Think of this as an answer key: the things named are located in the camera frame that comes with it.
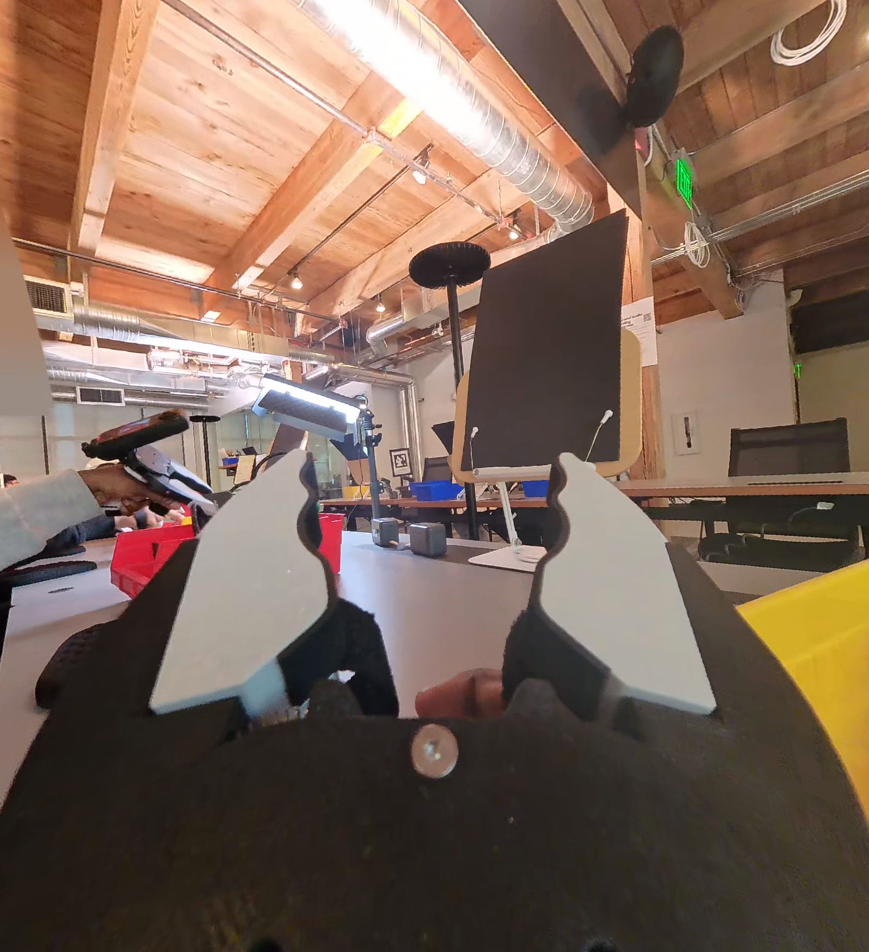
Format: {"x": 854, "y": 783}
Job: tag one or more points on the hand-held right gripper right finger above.
{"x": 620, "y": 595}

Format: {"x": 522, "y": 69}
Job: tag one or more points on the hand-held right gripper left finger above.
{"x": 248, "y": 587}

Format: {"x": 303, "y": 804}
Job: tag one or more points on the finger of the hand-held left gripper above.
{"x": 181, "y": 500}
{"x": 170, "y": 472}

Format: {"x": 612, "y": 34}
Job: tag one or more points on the red plastic bin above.
{"x": 144, "y": 554}

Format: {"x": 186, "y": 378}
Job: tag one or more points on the yellow plastic bin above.
{"x": 813, "y": 654}

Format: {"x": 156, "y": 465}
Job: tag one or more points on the person's left forearm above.
{"x": 18, "y": 520}

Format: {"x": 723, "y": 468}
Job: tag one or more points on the person's left hand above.
{"x": 111, "y": 487}

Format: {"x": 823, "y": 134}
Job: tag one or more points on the person's right hand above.
{"x": 464, "y": 695}

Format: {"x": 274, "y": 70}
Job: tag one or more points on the black floor lamp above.
{"x": 205, "y": 419}
{"x": 449, "y": 264}

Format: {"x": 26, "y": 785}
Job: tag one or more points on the blue plastic bin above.
{"x": 535, "y": 489}
{"x": 438, "y": 491}

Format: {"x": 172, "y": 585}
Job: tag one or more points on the grey cube charger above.
{"x": 428, "y": 539}
{"x": 388, "y": 534}

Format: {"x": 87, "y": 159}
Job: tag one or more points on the LED light panel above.
{"x": 308, "y": 405}

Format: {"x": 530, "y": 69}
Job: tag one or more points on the wooden desk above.
{"x": 776, "y": 487}

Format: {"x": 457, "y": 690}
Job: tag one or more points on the black wrist rest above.
{"x": 70, "y": 662}

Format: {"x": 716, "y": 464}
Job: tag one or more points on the black and white tag sign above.
{"x": 401, "y": 461}

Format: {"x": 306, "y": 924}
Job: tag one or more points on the white paper notice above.
{"x": 639, "y": 331}

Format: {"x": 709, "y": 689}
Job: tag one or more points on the green exit sign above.
{"x": 684, "y": 182}

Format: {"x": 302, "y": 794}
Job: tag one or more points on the black round ceiling speaker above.
{"x": 654, "y": 74}

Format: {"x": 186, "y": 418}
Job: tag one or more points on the silver air duct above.
{"x": 144, "y": 323}
{"x": 479, "y": 111}

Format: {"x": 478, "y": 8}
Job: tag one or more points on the framed wall picture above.
{"x": 684, "y": 433}

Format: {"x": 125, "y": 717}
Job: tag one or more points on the black board with wooden frame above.
{"x": 546, "y": 357}

